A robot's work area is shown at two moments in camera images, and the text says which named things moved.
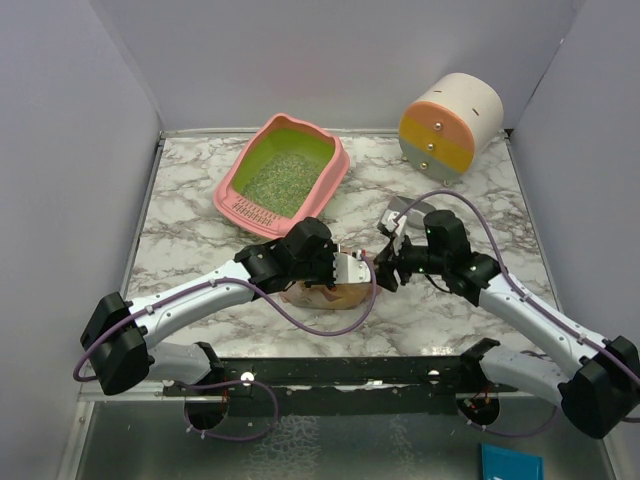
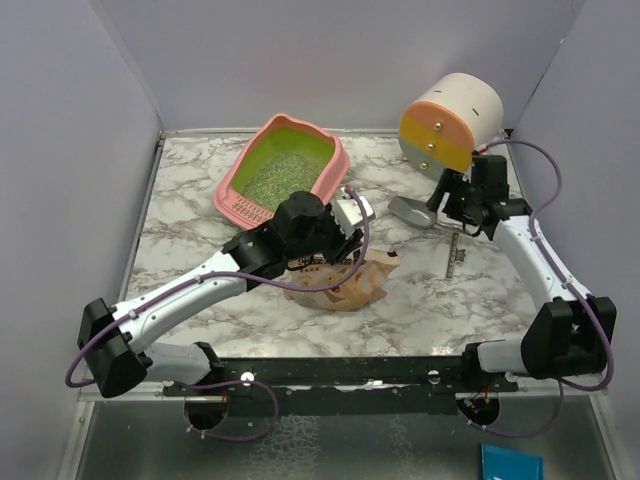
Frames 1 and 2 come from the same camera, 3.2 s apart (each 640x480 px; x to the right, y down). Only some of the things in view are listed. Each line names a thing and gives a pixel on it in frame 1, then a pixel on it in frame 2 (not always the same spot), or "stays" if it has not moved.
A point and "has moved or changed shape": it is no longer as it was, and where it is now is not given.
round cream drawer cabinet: x=439 y=131 stays
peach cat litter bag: x=339 y=296 has moved or changed shape
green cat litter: x=280 y=183 stays
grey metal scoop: x=414 y=210 stays
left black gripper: x=328 y=252 → x=344 y=246
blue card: x=502 y=463 stays
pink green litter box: x=285 y=174 stays
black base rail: x=342 y=386 stays
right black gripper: x=387 y=261 → x=450 y=182
